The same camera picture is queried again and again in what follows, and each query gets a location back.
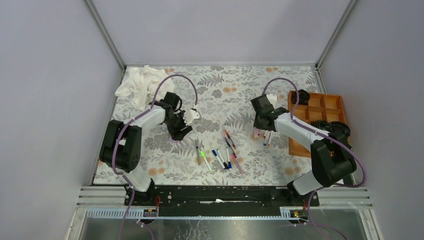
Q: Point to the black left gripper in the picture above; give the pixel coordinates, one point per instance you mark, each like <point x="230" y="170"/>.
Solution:
<point x="176" y="134"/>

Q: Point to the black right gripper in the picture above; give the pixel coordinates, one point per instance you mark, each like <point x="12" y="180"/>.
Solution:
<point x="257" y="124"/>

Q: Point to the pink highlighter pen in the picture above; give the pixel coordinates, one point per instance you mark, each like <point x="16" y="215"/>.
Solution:
<point x="256" y="133"/>

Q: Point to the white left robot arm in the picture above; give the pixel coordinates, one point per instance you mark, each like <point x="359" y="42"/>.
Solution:
<point x="121" y="148"/>

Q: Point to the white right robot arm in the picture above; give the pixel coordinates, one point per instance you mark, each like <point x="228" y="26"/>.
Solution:
<point x="330" y="154"/>

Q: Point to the grey pen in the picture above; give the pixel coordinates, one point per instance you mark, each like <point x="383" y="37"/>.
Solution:
<point x="197" y="148"/>

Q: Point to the dark blue pen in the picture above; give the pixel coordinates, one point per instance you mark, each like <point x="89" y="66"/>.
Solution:
<point x="230" y="147"/>

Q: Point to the pink thin pen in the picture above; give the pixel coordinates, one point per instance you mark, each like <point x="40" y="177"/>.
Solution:
<point x="233" y="157"/>

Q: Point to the green capped marker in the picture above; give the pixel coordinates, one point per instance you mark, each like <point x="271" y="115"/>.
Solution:
<point x="206" y="161"/>

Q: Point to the blue capped marker lower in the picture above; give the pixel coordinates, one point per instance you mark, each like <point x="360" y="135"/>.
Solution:
<point x="218" y="158"/>

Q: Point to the floral table mat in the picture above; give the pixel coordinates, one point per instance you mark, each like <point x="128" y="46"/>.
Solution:
<point x="224" y="96"/>

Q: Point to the wooden compartment tray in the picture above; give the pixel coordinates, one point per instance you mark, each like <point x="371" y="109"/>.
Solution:
<point x="319" y="107"/>

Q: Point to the black tipped white marker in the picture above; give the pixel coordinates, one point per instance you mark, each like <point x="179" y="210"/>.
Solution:
<point x="228" y="158"/>

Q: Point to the white crumpled cloth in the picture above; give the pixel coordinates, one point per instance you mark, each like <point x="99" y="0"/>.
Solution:
<point x="141" y="84"/>

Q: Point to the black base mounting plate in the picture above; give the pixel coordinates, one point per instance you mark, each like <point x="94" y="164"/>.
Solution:
<point x="219" y="201"/>

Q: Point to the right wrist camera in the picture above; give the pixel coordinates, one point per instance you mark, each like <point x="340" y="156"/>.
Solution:
<point x="272" y="98"/>

